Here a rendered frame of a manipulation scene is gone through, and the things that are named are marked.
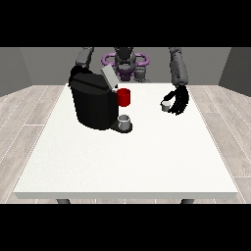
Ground black coffee machine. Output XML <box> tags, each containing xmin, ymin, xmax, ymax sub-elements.
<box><xmin>68</xmin><ymin>70</ymin><xmax>133</xmax><ymax>134</ymax></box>

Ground small grey coffee pod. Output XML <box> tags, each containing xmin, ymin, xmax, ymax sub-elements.
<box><xmin>161</xmin><ymin>100</ymin><xmax>173</xmax><ymax>113</ymax></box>

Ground grey robot trunk purple rings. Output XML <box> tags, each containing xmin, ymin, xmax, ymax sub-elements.
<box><xmin>101</xmin><ymin>47</ymin><xmax>152</xmax><ymax>84</ymax></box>

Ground pale grey machine lid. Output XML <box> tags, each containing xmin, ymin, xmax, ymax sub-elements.
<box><xmin>100</xmin><ymin>64</ymin><xmax>120</xmax><ymax>89</ymax></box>

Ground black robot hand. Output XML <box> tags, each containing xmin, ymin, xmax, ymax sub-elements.
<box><xmin>163</xmin><ymin>84</ymin><xmax>190</xmax><ymax>117</ymax></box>
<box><xmin>71</xmin><ymin>64</ymin><xmax>88</xmax><ymax>76</ymax></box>

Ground red pod holder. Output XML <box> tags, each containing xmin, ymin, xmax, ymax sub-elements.
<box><xmin>117</xmin><ymin>87</ymin><xmax>131</xmax><ymax>108</ymax></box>

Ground small grey cup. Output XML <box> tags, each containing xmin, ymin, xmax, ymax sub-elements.
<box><xmin>118</xmin><ymin>114</ymin><xmax>131</xmax><ymax>130</ymax></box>

